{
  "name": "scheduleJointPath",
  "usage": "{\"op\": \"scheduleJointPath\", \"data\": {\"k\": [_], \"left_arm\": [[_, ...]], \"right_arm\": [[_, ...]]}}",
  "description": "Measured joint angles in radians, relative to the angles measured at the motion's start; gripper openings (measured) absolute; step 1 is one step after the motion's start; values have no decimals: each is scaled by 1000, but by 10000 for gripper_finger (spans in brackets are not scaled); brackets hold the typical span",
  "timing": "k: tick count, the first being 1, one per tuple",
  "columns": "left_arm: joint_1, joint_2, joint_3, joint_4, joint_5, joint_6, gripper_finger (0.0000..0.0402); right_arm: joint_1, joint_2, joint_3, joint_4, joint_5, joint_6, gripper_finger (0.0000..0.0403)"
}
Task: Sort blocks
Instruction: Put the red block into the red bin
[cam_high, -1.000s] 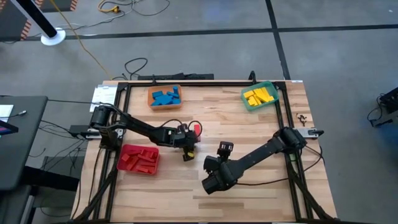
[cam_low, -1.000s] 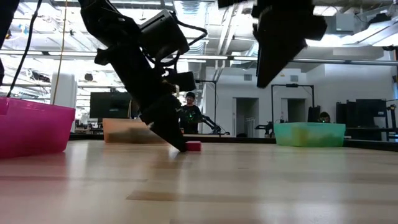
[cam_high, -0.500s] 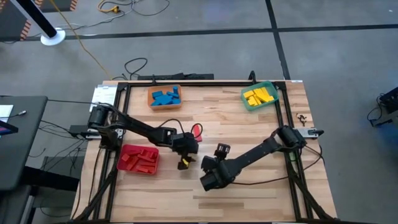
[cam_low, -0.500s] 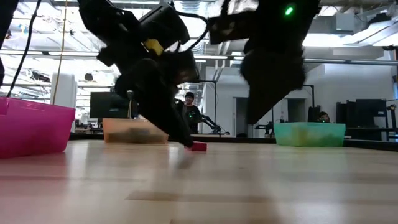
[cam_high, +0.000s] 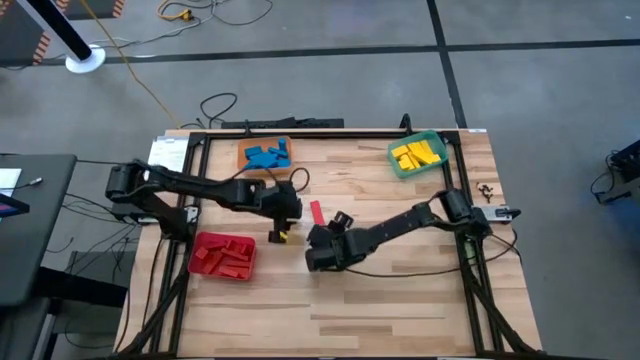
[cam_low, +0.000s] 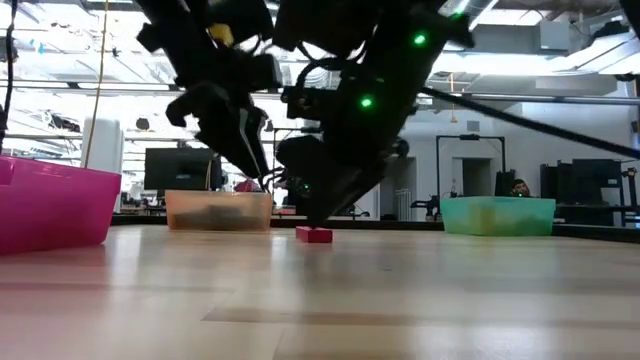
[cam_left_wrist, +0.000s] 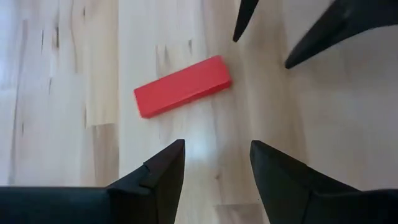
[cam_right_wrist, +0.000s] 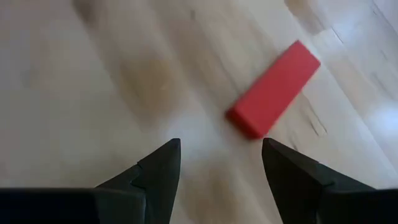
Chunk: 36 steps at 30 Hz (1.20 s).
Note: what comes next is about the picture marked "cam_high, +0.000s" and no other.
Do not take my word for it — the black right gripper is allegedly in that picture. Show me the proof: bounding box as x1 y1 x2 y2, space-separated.
304 210 371 274

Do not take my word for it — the long red block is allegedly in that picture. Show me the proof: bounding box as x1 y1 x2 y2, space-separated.
309 200 327 227

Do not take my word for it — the red plastic bin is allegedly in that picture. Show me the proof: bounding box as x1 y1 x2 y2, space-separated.
187 230 258 282

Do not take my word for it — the orange translucent plastic bin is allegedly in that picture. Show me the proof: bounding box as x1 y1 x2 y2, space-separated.
236 136 294 175

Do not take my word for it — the black power strip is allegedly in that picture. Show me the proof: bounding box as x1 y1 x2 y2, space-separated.
221 117 345 130

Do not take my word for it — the teal translucent plastic bin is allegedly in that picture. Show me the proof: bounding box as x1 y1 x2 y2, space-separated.
387 129 450 180

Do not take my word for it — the white booklet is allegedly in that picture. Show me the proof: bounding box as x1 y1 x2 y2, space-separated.
147 135 190 174

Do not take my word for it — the black desk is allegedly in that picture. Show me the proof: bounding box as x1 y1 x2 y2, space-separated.
0 153 79 307

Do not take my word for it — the hazard-striped dark platform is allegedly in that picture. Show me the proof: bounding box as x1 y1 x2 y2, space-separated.
0 0 71 67
64 0 126 21

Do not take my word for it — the dark tablet screen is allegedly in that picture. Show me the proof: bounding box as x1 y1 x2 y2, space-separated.
0 193 30 219

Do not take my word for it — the white paper sheet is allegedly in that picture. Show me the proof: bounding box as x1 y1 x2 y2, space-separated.
0 168 24 199

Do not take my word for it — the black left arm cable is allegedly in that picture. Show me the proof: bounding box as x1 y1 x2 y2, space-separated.
227 166 312 196

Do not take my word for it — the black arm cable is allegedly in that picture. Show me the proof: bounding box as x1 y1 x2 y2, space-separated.
343 227 524 279
227 166 312 196

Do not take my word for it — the black aluminium table frame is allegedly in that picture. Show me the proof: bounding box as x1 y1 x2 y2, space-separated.
117 127 546 360

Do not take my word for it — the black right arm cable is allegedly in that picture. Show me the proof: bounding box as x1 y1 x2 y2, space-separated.
343 227 524 279

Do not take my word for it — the black looped floor cable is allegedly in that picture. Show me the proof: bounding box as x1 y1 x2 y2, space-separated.
178 92 239 130

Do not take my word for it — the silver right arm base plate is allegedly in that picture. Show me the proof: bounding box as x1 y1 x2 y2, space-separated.
472 204 521 222

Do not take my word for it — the long yellow cable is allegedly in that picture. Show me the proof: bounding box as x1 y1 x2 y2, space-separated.
78 0 180 129

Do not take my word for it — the yellow extension cord plug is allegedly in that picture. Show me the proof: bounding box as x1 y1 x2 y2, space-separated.
157 0 195 22

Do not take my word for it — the grey floor cable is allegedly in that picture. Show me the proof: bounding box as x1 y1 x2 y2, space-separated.
97 0 275 51

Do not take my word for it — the grey connector cable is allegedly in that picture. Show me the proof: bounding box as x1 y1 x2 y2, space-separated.
0 177 45 194

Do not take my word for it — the black equipment with cables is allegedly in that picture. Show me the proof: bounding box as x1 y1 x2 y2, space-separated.
592 139 640 205

